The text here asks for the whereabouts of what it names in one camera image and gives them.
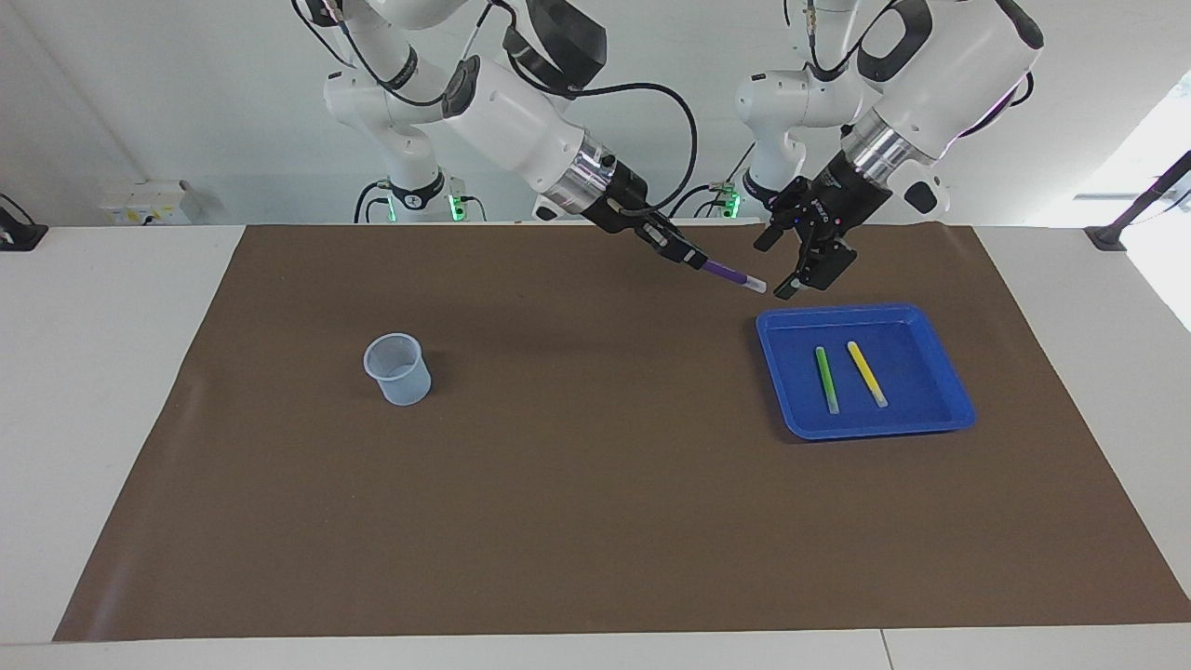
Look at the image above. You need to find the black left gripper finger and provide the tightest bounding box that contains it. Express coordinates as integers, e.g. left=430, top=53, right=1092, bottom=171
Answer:
left=754, top=177, right=810, bottom=252
left=774, top=237, right=859, bottom=301

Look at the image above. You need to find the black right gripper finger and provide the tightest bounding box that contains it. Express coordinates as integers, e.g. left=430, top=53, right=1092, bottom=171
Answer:
left=662, top=219, right=708, bottom=263
left=644, top=228, right=701, bottom=271

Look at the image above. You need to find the purple pen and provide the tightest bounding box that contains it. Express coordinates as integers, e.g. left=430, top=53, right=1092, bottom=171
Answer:
left=703, top=259, right=769, bottom=294

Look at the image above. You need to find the green pen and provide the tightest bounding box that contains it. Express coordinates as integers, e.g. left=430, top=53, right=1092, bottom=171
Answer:
left=815, top=346, right=840, bottom=416

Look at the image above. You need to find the yellow pen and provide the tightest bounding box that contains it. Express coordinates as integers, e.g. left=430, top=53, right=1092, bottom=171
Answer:
left=847, top=341, right=890, bottom=409

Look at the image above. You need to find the blue plastic tray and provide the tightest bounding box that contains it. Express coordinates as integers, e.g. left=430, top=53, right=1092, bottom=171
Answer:
left=756, top=303, right=977, bottom=441

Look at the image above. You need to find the black angled stand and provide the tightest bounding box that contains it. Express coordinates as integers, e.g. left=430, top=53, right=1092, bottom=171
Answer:
left=1084, top=149, right=1191, bottom=254

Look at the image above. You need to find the brown table mat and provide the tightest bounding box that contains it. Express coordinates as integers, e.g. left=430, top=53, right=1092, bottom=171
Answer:
left=53, top=223, right=1191, bottom=643

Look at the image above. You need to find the clear plastic cup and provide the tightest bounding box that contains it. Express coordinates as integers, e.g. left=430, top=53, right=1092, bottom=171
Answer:
left=363, top=333, right=432, bottom=408

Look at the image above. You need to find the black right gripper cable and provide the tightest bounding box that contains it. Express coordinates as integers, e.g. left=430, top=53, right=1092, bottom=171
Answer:
left=293, top=0, right=699, bottom=220

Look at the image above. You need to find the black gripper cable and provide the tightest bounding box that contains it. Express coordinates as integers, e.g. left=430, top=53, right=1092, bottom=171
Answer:
left=293, top=0, right=699, bottom=220
left=783, top=0, right=1036, bottom=136

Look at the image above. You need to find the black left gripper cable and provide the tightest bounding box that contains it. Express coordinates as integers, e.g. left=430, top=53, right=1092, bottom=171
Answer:
left=783, top=0, right=1036, bottom=136

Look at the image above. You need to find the white wall socket box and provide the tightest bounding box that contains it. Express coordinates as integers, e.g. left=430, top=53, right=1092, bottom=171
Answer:
left=100, top=181, right=192, bottom=227

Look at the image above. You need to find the black table clamp mount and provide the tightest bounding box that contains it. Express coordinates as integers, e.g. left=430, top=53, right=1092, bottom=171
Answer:
left=0, top=194, right=49, bottom=252

